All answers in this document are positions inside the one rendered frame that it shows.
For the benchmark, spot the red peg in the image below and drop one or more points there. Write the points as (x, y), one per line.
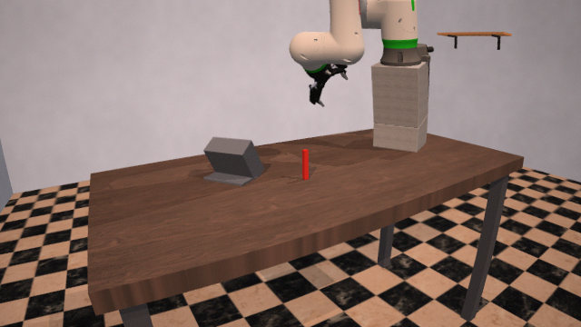
(305, 164)

